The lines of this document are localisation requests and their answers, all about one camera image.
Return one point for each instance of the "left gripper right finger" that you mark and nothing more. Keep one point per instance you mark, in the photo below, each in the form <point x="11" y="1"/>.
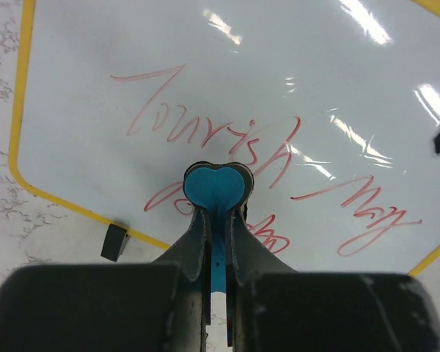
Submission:
<point x="272" y="307"/>

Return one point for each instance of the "small yellow framed whiteboard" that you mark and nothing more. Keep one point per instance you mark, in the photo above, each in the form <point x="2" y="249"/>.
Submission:
<point x="333" y="105"/>

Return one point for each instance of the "blue whiteboard eraser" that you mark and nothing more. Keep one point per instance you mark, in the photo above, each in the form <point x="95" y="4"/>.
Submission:
<point x="218" y="188"/>

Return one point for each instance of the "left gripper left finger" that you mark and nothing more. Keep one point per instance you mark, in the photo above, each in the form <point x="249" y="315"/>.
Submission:
<point x="157" y="306"/>

